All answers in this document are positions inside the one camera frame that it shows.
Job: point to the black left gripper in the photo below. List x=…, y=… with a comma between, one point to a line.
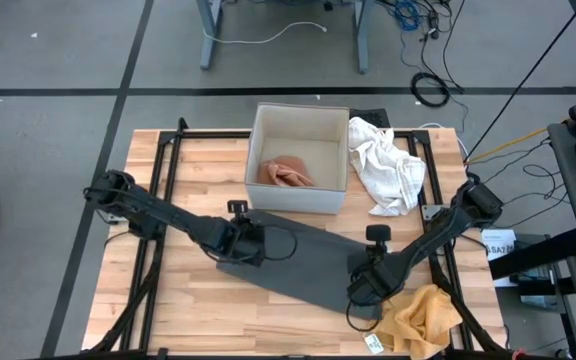
x=245, y=245

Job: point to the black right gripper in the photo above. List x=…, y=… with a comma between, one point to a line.
x=370, y=282

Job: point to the grey towel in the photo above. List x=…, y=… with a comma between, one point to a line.
x=313, y=265

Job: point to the beige fabric box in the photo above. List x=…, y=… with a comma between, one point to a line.
x=295, y=200

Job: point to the pink towel with pale stripes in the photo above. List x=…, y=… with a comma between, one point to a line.
x=285, y=172

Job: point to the white checked towel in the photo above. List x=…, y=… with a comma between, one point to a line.
x=388, y=165

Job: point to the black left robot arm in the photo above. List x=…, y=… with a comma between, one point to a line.
x=168, y=217

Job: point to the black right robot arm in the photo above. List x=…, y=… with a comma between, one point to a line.
x=438, y=235

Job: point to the yellow towel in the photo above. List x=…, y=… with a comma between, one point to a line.
x=423, y=325

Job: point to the white label card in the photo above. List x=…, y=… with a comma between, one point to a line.
x=374, y=344

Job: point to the white paper sheet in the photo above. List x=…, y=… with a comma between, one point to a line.
x=499, y=245

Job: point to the black perforated floor panel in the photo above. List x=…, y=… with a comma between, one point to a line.
x=375, y=118

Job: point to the thin black pole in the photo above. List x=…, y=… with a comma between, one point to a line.
x=519, y=90

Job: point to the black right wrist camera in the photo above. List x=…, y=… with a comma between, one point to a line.
x=378, y=233

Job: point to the grey metal base plate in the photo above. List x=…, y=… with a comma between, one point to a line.
x=430, y=211
x=114, y=218

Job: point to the black aluminium table frame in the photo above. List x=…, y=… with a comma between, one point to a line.
x=208, y=134

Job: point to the grey desk leg frame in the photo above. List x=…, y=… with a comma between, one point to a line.
x=209, y=35

